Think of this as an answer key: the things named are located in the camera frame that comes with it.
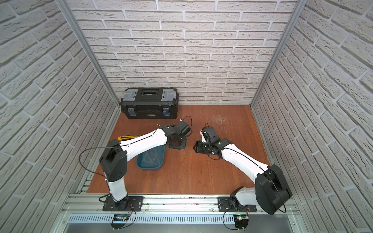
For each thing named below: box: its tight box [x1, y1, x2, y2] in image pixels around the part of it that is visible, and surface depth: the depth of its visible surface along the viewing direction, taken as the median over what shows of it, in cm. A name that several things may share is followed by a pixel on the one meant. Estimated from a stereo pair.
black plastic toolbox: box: [120, 87, 179, 119], surface depth 102 cm
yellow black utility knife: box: [117, 135, 138, 141], surface depth 100 cm
